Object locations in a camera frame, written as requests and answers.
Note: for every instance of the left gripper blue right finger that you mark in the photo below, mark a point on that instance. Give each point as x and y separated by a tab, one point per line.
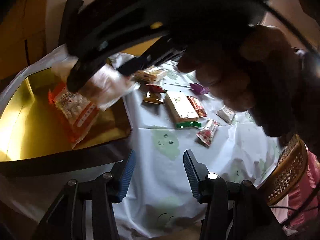
196	173

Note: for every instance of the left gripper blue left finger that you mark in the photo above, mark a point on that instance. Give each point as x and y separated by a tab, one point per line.
122	173

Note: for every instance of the pink rose snack packet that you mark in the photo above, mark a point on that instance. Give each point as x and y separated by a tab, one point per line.
207	133

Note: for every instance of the long white gold sachet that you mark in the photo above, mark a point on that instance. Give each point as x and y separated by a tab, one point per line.
152	78

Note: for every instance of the red gold candy bar packet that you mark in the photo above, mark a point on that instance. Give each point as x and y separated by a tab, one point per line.
197	105

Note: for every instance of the green yellow soda cracker pack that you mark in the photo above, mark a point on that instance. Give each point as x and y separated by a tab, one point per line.
182	111

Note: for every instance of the white Ba Zhen cake packet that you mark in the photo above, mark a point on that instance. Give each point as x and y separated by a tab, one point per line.
226	114

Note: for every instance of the clear rice cracker packet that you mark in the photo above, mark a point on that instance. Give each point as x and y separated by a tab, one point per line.
106	87

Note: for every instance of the small red candy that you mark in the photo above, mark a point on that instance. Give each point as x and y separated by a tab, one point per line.
155	88

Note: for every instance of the large orange snack bag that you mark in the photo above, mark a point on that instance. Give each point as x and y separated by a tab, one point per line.
76	113

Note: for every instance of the purple snack packet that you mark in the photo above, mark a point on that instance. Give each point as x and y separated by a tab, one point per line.
199	89

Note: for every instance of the person's right hand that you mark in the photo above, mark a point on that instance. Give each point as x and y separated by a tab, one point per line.
278	84

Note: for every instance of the pale cloud-print tablecloth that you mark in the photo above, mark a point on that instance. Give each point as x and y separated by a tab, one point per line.
159	200

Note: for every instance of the wicker chair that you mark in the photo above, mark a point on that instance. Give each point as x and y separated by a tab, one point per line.
290	168

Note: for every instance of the red gift box gold interior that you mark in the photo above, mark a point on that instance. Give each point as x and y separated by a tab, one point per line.
34	141

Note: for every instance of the pink garment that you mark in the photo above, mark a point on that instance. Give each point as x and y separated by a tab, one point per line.
302	190

